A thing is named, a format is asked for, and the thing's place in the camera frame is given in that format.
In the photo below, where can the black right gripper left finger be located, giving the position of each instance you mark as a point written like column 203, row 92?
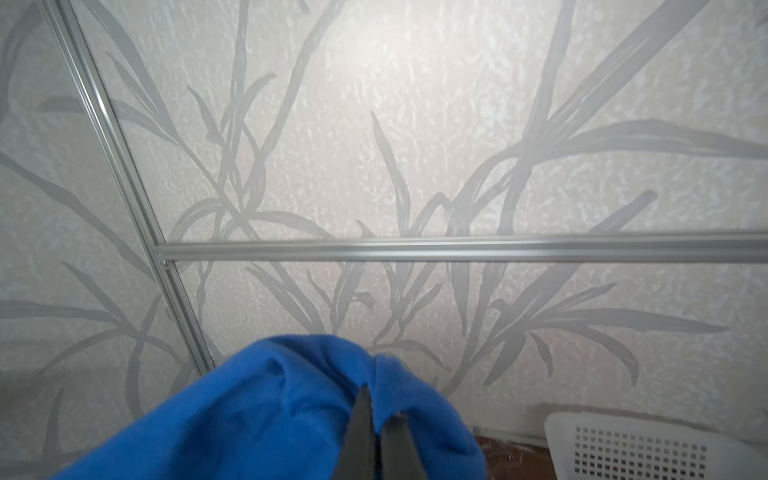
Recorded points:
column 358, row 455

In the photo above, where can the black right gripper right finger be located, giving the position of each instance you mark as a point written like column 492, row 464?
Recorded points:
column 400, row 458

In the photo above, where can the white plastic laundry basket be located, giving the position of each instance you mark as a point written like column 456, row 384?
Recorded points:
column 595, row 446

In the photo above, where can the aluminium enclosure frame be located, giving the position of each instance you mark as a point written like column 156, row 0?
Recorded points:
column 453, row 182

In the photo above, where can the blue printed t shirt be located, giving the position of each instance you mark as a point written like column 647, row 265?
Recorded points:
column 279, row 409

